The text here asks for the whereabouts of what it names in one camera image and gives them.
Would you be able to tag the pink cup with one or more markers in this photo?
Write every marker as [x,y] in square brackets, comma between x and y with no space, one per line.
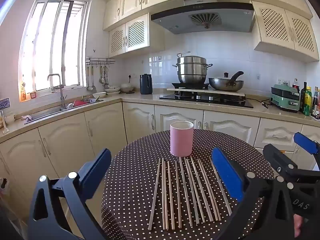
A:
[181,140]

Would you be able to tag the black gas stove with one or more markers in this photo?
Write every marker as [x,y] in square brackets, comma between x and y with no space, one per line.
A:
[232,102]

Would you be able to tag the set of wooden chopsticks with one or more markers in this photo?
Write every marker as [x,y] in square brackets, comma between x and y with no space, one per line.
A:
[154,195]

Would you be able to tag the black electric kettle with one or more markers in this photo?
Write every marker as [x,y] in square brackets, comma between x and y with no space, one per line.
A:
[145,85]

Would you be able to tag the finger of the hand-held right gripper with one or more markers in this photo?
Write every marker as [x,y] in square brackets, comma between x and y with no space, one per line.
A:
[303,141]
[277,157]

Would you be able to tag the cream kitchen base cabinet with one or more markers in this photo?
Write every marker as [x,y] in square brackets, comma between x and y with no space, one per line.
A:
[62,135]

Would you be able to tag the person's right hand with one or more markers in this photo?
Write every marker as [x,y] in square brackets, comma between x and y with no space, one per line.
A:
[298,226]

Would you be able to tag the hanging metal spoon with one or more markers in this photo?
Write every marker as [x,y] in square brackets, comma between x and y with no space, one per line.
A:
[101,78]

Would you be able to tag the metal sink faucet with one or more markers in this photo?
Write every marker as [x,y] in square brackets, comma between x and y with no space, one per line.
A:
[61,92]

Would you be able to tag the wall socket with black plug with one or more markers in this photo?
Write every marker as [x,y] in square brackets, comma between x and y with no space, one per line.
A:
[131,76]

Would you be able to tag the hanging metal ladle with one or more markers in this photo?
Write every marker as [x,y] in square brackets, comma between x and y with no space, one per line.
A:
[88,80]

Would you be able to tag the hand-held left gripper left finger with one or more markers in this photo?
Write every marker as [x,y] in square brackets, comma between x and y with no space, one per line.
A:
[96,170]

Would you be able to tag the small dark sign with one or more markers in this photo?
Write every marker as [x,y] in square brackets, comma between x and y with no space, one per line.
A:
[4,104]

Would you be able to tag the stack of white bowls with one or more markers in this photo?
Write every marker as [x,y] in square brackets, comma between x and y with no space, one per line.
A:
[112,90]

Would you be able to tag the cream lattice door wall cabinet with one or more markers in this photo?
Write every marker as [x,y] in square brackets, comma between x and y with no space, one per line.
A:
[136,33]
[272,25]

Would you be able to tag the wide white wall socket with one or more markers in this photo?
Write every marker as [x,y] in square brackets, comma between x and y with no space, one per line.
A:
[282,82]

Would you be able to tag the large white bowl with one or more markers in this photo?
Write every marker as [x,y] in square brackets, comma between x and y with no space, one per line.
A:
[127,89]

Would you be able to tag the orange bottle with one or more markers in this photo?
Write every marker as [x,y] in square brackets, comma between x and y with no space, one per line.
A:
[23,92]

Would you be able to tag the yellow green oil bottle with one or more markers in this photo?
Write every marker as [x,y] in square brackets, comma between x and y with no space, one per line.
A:
[308,102]

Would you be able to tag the grey range hood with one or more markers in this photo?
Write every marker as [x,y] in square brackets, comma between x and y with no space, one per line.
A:
[175,22]

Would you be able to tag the steel steamer pot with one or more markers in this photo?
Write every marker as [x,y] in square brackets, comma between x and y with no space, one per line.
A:
[192,70]

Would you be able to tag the hanging metal spatula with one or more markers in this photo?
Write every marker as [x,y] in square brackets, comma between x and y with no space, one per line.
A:
[93,80]

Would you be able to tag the kitchen window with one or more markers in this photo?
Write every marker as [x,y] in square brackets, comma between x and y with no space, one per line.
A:
[42,42]

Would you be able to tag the green countertop appliance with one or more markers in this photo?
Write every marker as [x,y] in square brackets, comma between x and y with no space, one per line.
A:
[285,97]

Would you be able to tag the small red box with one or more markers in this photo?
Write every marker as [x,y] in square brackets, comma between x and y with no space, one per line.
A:
[33,95]

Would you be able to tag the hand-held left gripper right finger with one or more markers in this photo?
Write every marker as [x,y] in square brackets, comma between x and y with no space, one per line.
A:
[227,175]

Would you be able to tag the small white bowl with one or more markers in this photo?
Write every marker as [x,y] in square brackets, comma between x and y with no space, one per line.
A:
[99,95]

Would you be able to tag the steel kitchen sink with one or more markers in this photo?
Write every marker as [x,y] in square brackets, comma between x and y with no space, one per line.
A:
[42,116]

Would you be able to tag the pink dish cloth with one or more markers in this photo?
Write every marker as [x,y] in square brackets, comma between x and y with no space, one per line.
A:
[26,117]

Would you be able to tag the red bowl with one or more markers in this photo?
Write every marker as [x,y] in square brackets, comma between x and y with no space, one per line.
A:
[78,103]

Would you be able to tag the metal wall utensil rack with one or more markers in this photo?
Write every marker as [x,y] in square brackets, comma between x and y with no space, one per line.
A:
[100,61]

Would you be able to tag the dark sauce bottle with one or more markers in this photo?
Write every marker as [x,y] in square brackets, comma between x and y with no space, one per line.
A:
[315,100]

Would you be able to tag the hanging metal whisk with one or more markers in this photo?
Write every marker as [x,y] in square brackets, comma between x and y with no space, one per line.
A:
[106,80]

